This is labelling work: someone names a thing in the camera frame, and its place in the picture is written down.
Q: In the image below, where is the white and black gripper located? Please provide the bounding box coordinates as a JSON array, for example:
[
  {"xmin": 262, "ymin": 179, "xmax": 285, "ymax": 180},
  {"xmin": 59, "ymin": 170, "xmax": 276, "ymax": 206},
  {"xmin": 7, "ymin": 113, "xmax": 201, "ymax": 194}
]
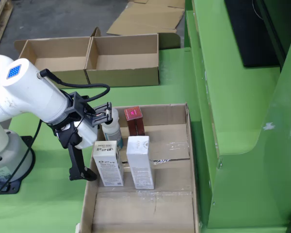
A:
[{"xmin": 59, "ymin": 120, "xmax": 99, "ymax": 182}]

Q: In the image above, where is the cow print hand cream box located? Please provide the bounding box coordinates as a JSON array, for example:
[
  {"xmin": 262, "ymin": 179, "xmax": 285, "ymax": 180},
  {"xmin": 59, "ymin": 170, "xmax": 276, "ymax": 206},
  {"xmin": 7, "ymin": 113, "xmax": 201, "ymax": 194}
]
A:
[{"xmin": 92, "ymin": 140, "xmax": 125, "ymax": 187}]

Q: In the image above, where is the white d'Alba box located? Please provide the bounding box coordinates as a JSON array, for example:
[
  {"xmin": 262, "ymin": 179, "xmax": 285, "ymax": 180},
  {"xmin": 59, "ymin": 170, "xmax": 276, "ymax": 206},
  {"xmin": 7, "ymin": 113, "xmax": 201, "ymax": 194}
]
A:
[{"xmin": 126, "ymin": 135, "xmax": 155, "ymax": 190}]

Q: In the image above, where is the dark red box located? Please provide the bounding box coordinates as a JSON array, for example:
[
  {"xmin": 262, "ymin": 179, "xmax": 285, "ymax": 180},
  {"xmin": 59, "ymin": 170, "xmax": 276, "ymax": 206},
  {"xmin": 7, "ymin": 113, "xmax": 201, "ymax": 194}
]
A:
[{"xmin": 124, "ymin": 105, "xmax": 146, "ymax": 136}]

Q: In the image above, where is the large cardboard tray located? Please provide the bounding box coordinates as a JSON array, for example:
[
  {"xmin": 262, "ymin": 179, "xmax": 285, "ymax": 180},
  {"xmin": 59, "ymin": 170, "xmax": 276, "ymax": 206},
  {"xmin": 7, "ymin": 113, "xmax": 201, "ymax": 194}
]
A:
[{"xmin": 75, "ymin": 103, "xmax": 201, "ymax": 233}]

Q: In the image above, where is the open cardboard box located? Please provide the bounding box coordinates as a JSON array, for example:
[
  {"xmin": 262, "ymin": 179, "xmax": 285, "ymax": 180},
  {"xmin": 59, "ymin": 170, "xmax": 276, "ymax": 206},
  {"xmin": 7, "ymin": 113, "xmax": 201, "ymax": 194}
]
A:
[
  {"xmin": 84, "ymin": 27, "xmax": 181, "ymax": 87},
  {"xmin": 14, "ymin": 36, "xmax": 93, "ymax": 90}
]

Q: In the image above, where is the flat cardboard sheet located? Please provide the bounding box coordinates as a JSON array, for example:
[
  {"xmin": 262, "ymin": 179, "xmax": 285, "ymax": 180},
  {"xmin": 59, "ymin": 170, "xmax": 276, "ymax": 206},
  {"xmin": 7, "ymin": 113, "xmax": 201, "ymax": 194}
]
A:
[{"xmin": 106, "ymin": 0, "xmax": 186, "ymax": 36}]

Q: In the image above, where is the white bottle with teal label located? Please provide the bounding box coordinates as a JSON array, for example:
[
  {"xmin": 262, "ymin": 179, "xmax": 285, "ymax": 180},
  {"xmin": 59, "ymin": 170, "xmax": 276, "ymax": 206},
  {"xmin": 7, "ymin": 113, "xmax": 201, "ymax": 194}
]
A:
[{"xmin": 101, "ymin": 108, "xmax": 124, "ymax": 148}]

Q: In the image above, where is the wooden pallet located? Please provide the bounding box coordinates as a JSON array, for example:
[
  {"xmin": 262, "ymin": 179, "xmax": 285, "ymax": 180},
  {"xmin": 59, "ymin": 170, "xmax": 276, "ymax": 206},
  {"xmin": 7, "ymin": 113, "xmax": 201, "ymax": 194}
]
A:
[{"xmin": 0, "ymin": 0, "xmax": 14, "ymax": 54}]

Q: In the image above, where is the green metal cabinet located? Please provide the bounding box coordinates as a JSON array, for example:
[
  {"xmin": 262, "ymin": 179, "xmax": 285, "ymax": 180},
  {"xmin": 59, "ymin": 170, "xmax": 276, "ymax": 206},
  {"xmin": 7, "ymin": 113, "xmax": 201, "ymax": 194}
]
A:
[{"xmin": 184, "ymin": 0, "xmax": 291, "ymax": 233}]

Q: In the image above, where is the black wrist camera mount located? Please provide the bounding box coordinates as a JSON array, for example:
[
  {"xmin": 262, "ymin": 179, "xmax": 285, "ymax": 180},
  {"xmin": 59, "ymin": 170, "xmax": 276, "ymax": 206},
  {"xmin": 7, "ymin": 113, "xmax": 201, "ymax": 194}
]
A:
[{"xmin": 66, "ymin": 91, "xmax": 113, "ymax": 127}]

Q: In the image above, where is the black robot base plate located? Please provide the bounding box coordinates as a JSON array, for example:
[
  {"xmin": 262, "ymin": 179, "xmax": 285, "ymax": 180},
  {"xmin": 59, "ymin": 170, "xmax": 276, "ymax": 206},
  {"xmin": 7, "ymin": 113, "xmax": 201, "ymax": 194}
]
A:
[{"xmin": 0, "ymin": 135, "xmax": 36, "ymax": 195}]

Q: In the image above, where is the short black wrist cable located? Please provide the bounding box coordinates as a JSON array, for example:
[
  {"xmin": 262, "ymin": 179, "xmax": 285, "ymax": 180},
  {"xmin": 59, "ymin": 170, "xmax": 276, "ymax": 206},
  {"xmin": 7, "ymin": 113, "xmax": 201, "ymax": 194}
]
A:
[{"xmin": 38, "ymin": 68, "xmax": 111, "ymax": 102}]

